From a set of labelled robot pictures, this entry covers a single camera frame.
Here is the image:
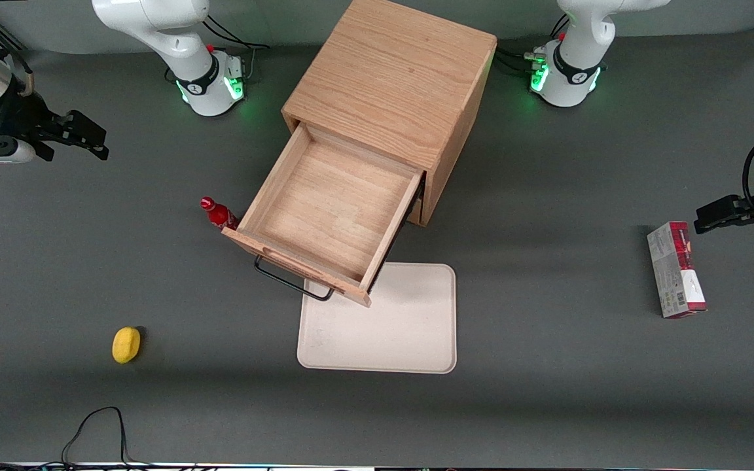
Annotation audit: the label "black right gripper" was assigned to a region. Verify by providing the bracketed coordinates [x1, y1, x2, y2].
[0, 90, 111, 163]

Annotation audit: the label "black metal drawer handle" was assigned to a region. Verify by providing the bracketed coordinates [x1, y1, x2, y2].
[254, 254, 337, 303]

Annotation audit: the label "wooden drawer with worn handle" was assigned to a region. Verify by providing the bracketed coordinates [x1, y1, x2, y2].
[221, 123, 425, 309]

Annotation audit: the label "wooden drawer cabinet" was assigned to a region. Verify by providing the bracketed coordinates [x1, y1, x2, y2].
[281, 0, 499, 228]

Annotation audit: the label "red and grey carton box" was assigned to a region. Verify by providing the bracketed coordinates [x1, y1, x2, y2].
[646, 220, 708, 320]

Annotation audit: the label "red cola bottle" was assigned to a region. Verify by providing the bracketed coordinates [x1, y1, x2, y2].
[200, 196, 241, 232]

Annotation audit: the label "yellow lemon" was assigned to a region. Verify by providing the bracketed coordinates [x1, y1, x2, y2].
[111, 326, 142, 365]

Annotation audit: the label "beige plastic tray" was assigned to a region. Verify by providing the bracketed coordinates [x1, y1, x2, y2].
[296, 262, 458, 375]

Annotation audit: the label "black right arm base cables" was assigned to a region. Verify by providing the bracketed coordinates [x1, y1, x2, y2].
[201, 14, 271, 84]

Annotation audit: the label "black arm base cables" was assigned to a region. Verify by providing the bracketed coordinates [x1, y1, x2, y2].
[494, 13, 573, 78]
[201, 14, 271, 84]

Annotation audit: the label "black left arm base cables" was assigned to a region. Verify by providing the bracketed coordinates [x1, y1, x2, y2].
[494, 13, 573, 78]

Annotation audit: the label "black cable loop on table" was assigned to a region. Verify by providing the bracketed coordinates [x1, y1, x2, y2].
[0, 406, 155, 471]

